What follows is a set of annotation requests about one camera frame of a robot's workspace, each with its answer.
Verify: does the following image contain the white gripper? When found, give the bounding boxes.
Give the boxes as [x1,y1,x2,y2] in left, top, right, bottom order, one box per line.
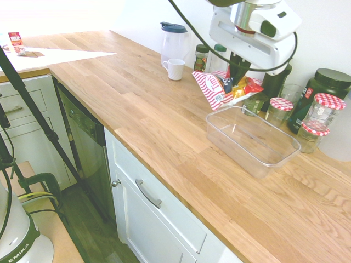
[209,6,295,84]

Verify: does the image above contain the red white striped chip bag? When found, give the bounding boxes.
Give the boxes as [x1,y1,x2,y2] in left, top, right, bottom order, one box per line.
[191,70,265,112]

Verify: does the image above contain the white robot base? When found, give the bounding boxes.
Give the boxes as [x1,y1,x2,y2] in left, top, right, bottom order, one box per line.
[0,179,55,263]

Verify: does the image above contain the clear plastic rectangular container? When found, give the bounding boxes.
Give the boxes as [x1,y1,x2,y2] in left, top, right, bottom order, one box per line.
[205,105,302,179]

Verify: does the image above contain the clear shaker with green cap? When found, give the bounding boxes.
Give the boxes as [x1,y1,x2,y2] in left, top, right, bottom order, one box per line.
[207,43,229,74]

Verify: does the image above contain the spice jar with dark green lid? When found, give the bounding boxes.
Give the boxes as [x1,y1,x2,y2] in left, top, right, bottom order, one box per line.
[193,44,211,73]

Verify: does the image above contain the slim jar red checked lid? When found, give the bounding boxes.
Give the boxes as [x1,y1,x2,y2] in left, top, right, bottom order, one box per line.
[265,96,295,128]

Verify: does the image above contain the clear drinking glass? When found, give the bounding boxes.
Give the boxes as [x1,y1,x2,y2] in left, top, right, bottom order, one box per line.
[279,82,305,122]

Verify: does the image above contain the white ribbed ceramic mug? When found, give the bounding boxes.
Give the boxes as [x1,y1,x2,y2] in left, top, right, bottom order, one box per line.
[162,58,186,81]

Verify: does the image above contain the clear pitcher with blue lid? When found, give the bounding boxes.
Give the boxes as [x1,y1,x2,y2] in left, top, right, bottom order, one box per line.
[160,21,192,68]

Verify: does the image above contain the large dark tub black lid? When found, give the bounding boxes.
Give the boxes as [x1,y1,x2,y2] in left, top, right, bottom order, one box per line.
[287,68,351,135]

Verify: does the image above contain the wide jar red checked lid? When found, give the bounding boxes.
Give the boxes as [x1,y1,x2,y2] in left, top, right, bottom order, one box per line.
[303,93,347,130]

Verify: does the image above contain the short jar red checked lid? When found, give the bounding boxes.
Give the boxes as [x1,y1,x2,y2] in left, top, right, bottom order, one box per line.
[295,119,331,155]

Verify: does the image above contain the stainless steel dishwasher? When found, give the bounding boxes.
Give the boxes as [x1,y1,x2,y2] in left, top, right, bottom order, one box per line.
[53,77,117,221]

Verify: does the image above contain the white counter cabinet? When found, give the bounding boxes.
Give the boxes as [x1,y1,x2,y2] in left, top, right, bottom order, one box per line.
[103,126,245,263]

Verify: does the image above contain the black tripod leg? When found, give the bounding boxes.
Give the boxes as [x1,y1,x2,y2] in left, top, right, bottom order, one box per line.
[0,45,110,223]

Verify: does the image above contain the white drawer cabinet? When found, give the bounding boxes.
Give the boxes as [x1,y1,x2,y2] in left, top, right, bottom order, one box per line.
[0,73,79,191]

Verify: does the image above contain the red white carton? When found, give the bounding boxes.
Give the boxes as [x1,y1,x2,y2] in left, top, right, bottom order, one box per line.
[7,31,27,57]

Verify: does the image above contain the green clamp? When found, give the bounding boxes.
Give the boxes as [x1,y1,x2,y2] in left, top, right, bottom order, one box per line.
[10,171,63,213]

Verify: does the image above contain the wooden robot platform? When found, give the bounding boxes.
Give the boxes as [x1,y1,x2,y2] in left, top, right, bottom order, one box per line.
[0,160,85,263]

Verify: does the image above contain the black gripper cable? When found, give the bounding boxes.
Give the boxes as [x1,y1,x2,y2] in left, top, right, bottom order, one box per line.
[167,0,299,72]

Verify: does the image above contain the silver bar drawer handle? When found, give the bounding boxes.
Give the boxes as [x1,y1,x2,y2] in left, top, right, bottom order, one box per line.
[134,179,163,209]

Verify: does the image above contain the brass drawer handle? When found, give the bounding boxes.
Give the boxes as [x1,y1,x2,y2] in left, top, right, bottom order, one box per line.
[3,106,24,115]

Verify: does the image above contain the yellow cable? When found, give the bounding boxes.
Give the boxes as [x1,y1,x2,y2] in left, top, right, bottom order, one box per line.
[17,191,60,207]

